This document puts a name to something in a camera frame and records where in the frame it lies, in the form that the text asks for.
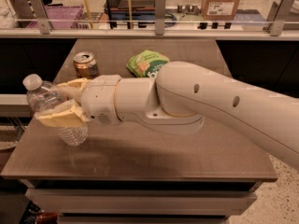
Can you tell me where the brown cardboard box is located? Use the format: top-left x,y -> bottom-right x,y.
201,0 -> 240,20

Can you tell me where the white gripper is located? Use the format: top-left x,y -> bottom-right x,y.
35,75 -> 121,128

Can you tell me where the purple plastic crate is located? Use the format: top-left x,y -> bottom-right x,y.
26,4 -> 86,30

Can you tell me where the gold soda can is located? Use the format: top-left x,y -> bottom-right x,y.
73,51 -> 99,79

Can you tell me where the green dang snack bag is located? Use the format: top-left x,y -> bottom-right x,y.
126,50 -> 170,78

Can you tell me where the clear plastic water bottle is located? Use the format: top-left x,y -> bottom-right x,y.
22,74 -> 88,147

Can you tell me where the glass railing with metal posts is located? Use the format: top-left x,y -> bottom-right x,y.
0,0 -> 299,40

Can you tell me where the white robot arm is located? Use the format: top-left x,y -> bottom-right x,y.
36,62 -> 299,170

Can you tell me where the grey table base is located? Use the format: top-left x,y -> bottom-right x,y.
26,188 -> 257,222

